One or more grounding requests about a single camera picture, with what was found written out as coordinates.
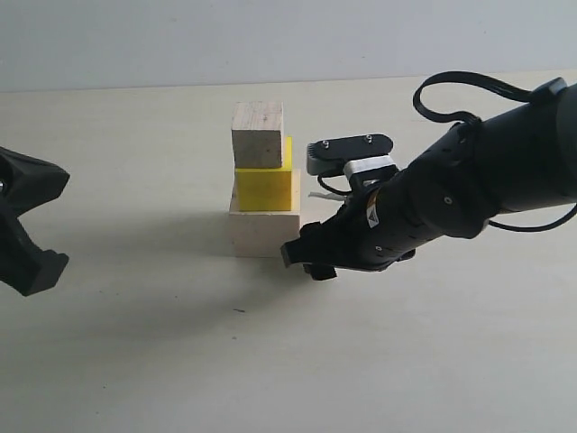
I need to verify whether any medium wooden cube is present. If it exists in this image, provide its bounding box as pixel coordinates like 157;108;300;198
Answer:
231;101;284;169

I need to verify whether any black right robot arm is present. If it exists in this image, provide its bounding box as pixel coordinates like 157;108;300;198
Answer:
280;71;576;281

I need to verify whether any yellow cube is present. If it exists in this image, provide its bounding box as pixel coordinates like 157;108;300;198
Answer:
234;135;300;212

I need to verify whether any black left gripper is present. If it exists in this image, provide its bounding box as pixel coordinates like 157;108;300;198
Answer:
1;150;70;296

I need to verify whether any large wooden cube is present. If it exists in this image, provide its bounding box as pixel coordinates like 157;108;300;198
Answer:
228;178;301;258

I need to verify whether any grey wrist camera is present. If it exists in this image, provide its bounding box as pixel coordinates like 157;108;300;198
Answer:
306;134;399;189

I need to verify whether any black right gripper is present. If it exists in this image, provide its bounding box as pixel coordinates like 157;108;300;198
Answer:
280;169;487;281

